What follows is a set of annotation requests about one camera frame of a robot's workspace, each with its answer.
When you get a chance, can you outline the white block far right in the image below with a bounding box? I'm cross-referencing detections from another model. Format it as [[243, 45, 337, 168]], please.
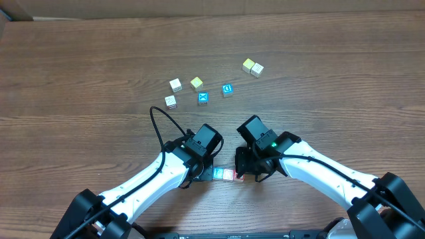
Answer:
[[250, 62, 264, 78]]

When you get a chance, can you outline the yellow block far right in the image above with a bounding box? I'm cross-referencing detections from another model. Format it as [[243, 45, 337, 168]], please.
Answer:
[[242, 58, 255, 74]]

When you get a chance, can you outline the yellow block centre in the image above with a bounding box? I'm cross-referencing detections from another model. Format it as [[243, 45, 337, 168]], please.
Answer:
[[190, 77, 203, 92]]

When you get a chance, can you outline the white block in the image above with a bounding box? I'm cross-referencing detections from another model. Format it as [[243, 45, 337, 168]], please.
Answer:
[[250, 62, 264, 78], [169, 78, 183, 92], [165, 96, 177, 110]]

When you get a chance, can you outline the blue P block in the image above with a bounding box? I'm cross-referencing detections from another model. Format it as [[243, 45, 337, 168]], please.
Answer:
[[212, 167, 224, 180]]

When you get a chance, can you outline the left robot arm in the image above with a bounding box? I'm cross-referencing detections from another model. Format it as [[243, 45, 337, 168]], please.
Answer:
[[52, 123, 224, 238]]

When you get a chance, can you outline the white block lower left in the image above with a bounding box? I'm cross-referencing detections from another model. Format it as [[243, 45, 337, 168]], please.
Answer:
[[165, 96, 177, 110]]

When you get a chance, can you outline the red M block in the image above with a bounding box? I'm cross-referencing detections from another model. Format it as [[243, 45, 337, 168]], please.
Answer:
[[222, 169, 234, 181]]

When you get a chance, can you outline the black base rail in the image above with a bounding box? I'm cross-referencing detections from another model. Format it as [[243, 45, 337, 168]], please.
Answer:
[[147, 230, 328, 239]]

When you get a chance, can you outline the red K block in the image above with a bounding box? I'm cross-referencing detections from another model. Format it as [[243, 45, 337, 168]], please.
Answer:
[[233, 170, 244, 182]]

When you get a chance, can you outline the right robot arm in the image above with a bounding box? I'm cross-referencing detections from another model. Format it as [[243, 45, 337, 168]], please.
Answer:
[[235, 116, 424, 239]]

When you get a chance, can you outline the yellow block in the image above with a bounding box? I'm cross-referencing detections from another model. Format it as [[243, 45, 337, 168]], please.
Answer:
[[242, 58, 255, 74], [190, 77, 203, 92]]

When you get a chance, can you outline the blue X block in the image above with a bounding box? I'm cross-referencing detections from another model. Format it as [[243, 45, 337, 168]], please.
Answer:
[[198, 92, 209, 106]]

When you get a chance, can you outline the blue D block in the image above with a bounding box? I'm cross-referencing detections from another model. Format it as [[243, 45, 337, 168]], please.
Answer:
[[222, 84, 234, 98]]

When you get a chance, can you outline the white block upper left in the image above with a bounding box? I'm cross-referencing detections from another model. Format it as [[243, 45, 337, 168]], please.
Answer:
[[169, 78, 183, 92]]

